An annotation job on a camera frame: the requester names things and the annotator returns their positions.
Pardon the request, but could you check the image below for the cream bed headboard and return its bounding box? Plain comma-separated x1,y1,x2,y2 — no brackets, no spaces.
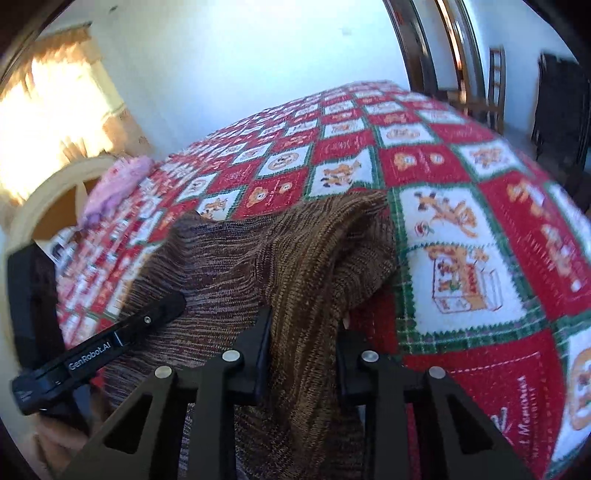
6,154,122,259

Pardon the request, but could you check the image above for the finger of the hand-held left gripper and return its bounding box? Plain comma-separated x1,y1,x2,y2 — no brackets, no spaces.
113,292,187,348

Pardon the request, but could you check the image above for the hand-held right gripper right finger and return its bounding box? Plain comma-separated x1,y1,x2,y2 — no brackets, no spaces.
335,323,537,480

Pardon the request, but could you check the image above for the red white printed blanket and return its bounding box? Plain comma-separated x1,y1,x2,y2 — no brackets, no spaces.
51,80,591,480

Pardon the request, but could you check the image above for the wooden door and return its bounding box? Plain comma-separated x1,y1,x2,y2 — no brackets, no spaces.
434,0,486,116

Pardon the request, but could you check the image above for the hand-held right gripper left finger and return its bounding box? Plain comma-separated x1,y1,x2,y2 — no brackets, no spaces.
60,305,274,480

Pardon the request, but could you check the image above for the pink fluffy cloth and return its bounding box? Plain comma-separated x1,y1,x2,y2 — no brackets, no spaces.
79,155,156,230

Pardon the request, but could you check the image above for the wooden chair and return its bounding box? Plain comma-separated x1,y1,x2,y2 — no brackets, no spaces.
461,45,507,136

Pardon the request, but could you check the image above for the black bag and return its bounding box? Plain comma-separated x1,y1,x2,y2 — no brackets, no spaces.
530,52,591,163

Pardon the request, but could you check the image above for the light curtain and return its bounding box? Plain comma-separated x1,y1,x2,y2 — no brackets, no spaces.
0,34,154,209

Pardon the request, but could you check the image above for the brown knit sweater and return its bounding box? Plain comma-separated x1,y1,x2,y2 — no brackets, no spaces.
90,189,400,480

